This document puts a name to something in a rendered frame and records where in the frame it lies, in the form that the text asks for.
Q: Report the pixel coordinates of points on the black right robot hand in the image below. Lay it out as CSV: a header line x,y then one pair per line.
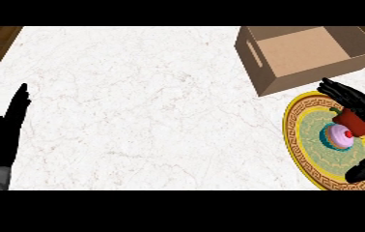
x,y
344,94

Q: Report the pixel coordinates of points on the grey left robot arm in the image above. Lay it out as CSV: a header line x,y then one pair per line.
x,y
3,178

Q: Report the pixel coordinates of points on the pink frosted cupcake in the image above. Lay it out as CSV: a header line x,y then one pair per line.
x,y
338,136

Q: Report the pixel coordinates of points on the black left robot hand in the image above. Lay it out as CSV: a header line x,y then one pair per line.
x,y
12,129

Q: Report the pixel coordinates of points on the red bell pepper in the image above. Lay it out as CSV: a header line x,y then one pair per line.
x,y
350,120

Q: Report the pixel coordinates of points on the brown wooden cabinet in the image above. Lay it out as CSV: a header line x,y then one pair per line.
x,y
7,37

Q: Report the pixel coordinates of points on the yellow green patterned plate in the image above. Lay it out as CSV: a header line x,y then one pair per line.
x,y
318,145

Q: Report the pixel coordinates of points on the open cardboard box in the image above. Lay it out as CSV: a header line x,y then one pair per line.
x,y
298,57

